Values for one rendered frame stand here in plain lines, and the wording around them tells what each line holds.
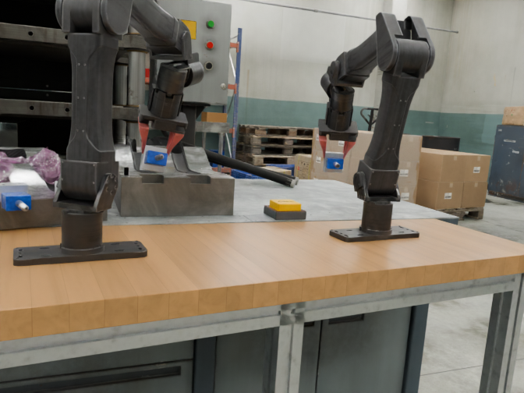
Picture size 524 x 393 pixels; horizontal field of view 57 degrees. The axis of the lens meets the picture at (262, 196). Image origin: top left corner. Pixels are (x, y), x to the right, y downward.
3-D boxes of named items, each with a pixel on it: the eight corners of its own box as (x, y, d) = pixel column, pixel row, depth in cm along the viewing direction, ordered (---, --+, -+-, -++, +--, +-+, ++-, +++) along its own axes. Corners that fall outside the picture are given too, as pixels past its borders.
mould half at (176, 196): (233, 215, 117) (235, 159, 115) (120, 217, 107) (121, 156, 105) (188, 183, 163) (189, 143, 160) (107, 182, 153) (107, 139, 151)
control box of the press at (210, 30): (217, 351, 216) (235, 1, 191) (147, 359, 205) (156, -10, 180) (205, 329, 236) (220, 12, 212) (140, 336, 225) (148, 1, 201)
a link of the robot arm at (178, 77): (165, 86, 108) (172, 55, 105) (188, 95, 107) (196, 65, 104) (149, 91, 102) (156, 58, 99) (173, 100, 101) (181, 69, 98)
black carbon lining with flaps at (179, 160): (203, 182, 119) (205, 143, 117) (136, 182, 113) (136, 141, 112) (176, 165, 151) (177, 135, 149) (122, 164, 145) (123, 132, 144)
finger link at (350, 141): (324, 150, 137) (328, 121, 132) (349, 152, 137) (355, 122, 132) (325, 164, 132) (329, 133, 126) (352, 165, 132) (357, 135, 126)
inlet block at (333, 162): (346, 177, 124) (348, 156, 123) (327, 175, 124) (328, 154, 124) (340, 171, 137) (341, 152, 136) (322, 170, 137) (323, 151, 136)
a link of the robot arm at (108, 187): (72, 167, 82) (49, 170, 77) (118, 172, 80) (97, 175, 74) (72, 204, 83) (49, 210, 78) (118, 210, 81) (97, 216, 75)
